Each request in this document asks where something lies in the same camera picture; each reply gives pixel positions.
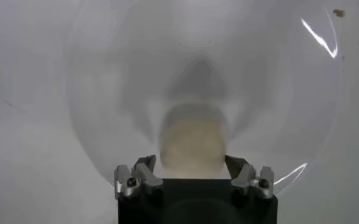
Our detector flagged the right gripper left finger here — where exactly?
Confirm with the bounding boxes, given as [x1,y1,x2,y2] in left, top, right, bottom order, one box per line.
[114,154,165,200]

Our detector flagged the white round plate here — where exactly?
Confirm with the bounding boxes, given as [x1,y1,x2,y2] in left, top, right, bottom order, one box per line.
[65,0,347,196]

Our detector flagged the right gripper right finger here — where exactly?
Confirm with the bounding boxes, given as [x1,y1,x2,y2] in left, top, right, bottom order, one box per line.
[224,155,275,199]

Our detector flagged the white steamed baozi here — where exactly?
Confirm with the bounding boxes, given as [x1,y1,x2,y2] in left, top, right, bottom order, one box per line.
[158,103,229,180]

